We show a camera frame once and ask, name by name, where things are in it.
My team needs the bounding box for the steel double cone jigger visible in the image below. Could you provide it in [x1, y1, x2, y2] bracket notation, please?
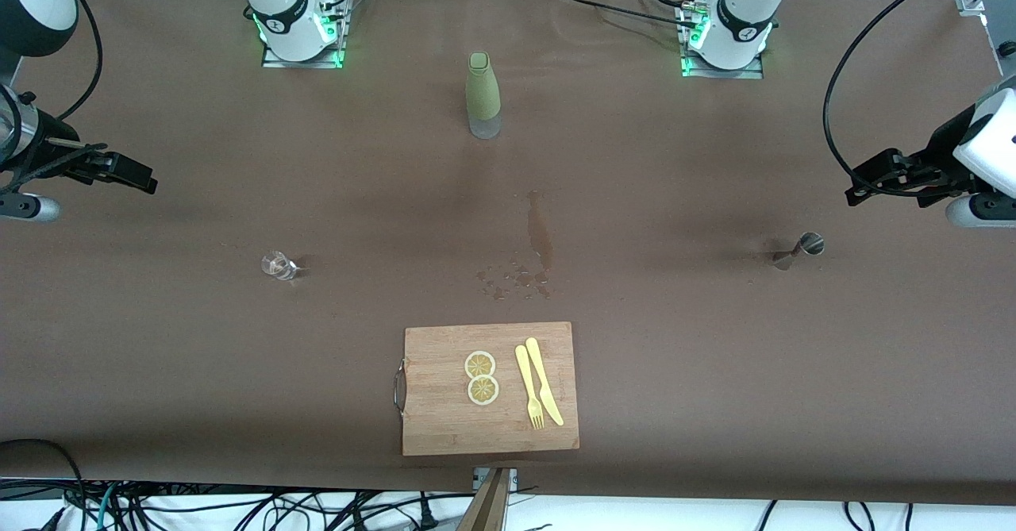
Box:
[772, 232, 826, 271]

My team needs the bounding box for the small clear glass cup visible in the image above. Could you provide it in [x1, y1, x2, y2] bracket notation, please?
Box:
[261, 250, 299, 282]

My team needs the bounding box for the brown table cover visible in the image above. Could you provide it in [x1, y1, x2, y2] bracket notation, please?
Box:
[0, 0, 1016, 506]

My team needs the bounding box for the green sleeved glass bottle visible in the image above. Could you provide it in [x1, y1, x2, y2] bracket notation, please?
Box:
[465, 52, 502, 140]

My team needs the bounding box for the yellow plastic knife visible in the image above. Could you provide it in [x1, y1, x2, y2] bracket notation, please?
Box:
[525, 337, 565, 427]

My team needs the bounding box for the yellow plastic fork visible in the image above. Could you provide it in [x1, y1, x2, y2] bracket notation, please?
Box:
[515, 344, 546, 430]

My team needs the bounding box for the wooden cutting board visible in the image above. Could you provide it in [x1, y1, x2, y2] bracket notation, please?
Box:
[394, 321, 580, 457]

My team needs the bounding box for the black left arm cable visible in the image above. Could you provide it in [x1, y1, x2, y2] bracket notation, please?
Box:
[822, 0, 977, 198]

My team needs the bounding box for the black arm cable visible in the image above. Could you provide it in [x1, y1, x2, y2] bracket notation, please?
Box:
[822, 0, 977, 198]
[48, 0, 105, 121]

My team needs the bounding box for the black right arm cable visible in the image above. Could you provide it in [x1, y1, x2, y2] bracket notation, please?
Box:
[48, 0, 105, 121]

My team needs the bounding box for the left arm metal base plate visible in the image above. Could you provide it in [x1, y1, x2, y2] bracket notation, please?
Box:
[680, 3, 765, 80]

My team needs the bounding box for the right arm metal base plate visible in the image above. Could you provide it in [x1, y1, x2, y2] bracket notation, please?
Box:
[262, 0, 350, 70]

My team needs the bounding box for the teal cable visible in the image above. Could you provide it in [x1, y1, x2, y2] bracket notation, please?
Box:
[94, 487, 120, 531]

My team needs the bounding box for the small metal bracket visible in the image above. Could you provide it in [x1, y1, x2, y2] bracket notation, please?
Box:
[473, 468, 518, 494]

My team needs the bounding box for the wooden post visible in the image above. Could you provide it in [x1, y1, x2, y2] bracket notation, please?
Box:
[458, 468, 513, 531]

